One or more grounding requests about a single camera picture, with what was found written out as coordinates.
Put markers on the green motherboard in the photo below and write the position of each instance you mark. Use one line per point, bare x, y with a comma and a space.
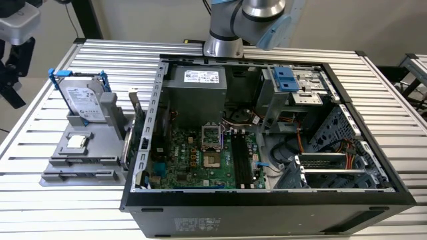
183, 150

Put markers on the grey disk bay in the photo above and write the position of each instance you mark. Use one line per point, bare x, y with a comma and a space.
321, 160

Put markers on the black post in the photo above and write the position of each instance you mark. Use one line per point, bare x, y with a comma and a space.
89, 20

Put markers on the blue chip heatsink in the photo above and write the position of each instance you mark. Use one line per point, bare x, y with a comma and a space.
159, 168

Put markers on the silver drive cage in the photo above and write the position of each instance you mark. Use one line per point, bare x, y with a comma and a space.
270, 105

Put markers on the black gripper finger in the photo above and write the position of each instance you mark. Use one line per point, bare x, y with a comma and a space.
21, 57

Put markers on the black RAM slot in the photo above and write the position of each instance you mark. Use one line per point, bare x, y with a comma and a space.
249, 160
237, 160
241, 160
245, 160

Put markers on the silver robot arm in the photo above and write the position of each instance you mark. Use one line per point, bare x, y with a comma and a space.
227, 25

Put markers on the green graphics card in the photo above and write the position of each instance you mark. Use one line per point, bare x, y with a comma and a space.
131, 145

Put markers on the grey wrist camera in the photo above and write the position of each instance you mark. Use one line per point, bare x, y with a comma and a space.
21, 25

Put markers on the aluminium side table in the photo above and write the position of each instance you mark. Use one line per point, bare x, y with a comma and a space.
412, 60

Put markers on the hard disk in blue carrier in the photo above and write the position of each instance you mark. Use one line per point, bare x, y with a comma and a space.
81, 100

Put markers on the grey parts rack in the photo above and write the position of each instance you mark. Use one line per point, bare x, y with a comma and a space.
101, 147

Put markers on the grey power supply unit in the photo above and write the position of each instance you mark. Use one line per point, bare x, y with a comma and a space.
194, 100

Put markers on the black PC case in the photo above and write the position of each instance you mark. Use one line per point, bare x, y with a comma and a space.
267, 220

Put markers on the silver CPU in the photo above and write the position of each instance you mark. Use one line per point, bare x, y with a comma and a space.
78, 141

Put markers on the locking lever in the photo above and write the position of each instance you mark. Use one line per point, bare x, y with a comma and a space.
222, 137

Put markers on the CPU socket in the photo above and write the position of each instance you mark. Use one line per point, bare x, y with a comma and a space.
214, 160

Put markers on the blue drive latch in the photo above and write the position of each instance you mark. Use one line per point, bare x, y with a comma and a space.
285, 80

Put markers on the yellow black plug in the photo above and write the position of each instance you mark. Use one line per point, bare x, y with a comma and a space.
191, 41

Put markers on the blue expansion slot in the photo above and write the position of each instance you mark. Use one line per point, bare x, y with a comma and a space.
201, 186

